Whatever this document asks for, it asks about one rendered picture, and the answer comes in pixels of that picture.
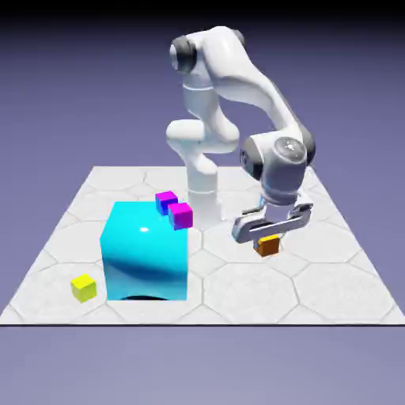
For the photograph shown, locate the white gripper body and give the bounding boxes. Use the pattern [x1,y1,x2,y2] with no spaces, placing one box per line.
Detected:
[231,202,314,244]

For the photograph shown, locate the small orange cube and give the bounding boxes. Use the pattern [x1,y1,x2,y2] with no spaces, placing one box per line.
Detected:
[253,234,281,258]

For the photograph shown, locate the small magenta cube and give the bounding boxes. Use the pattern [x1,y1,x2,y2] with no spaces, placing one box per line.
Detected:
[167,202,194,231]
[154,190,179,217]

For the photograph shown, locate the small yellow cube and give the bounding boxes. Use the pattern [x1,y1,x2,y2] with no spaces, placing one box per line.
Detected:
[70,273,98,304]

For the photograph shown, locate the large cyan box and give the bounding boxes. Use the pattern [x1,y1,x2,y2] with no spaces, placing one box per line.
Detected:
[99,200,190,302]

